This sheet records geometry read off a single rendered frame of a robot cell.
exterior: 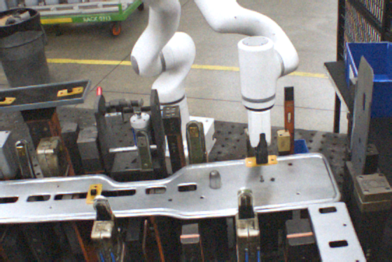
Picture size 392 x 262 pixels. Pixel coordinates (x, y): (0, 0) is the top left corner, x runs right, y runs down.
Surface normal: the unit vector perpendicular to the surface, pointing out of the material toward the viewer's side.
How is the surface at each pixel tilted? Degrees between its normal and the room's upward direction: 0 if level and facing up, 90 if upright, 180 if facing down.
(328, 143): 0
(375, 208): 89
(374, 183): 0
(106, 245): 90
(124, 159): 0
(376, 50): 90
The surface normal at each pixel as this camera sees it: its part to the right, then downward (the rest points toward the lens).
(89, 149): 0.00, 0.54
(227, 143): -0.11, -0.84
